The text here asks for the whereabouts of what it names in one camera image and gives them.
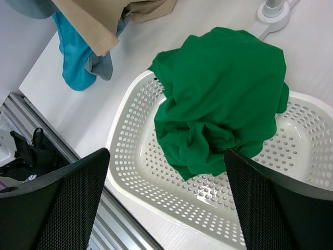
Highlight green t shirt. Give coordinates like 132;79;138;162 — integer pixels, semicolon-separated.
150;27;289;180

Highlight teal t shirt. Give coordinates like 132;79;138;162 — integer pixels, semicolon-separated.
52;11;125;92

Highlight aluminium front rail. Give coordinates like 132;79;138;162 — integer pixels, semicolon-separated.
1;93;161;249

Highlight white clothes rack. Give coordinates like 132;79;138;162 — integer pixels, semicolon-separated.
249;0;299;41

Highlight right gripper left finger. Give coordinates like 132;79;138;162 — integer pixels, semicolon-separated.
1;148;110;249

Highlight white perforated plastic basket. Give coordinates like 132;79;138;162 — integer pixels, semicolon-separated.
107;70;332;249

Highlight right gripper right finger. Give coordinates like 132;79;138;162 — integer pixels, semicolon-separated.
224;149;332;249

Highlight beige t shirt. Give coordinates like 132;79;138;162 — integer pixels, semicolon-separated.
53;0;177;56

